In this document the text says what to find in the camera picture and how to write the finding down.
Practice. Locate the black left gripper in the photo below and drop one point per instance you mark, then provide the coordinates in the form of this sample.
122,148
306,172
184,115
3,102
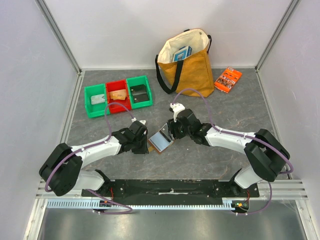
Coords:
143,150

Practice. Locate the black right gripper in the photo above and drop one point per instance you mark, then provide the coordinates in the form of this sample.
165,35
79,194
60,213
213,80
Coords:
173,130

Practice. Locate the brown leather card holder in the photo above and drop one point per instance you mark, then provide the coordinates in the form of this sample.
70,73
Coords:
162,139

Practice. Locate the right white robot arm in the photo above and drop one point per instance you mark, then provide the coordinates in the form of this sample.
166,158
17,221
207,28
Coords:
266,155

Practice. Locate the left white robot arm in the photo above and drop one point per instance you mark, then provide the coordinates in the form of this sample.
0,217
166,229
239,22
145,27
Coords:
63,169

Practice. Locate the black card stack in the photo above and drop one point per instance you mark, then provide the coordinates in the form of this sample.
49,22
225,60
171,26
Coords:
139,93

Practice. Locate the right green plastic bin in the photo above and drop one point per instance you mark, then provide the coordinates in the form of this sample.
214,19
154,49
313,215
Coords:
137,81

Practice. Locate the green plastic bin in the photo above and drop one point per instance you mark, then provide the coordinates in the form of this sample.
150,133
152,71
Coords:
94,111
137,81

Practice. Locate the left green plastic bin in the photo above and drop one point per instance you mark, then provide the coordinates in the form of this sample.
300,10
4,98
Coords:
94,111

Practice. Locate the mustard tote bag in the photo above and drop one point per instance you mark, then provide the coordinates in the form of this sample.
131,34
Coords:
194,72

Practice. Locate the red plastic bin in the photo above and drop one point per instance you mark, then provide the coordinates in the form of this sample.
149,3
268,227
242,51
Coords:
117,85

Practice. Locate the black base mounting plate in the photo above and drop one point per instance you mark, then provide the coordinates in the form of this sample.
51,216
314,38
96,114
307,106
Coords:
174,191

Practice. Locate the orange snack packet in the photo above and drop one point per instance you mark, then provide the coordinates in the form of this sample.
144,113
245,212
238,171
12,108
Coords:
227,80

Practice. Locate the blue box in bag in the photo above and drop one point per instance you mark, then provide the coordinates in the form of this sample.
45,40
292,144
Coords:
182,53

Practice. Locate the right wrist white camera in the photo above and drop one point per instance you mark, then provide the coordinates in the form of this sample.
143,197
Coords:
176,109

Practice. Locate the grey slotted cable duct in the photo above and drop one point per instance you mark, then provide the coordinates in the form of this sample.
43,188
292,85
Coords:
97,204

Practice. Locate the front aluminium rail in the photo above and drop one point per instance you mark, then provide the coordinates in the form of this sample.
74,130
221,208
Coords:
282,189

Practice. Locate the left aluminium frame post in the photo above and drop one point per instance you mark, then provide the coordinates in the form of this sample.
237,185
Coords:
58,34

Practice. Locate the aluminium frame post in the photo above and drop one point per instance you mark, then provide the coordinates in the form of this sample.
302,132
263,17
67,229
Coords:
292,6
58,34

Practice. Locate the right aluminium frame post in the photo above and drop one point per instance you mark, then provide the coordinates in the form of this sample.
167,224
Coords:
292,6

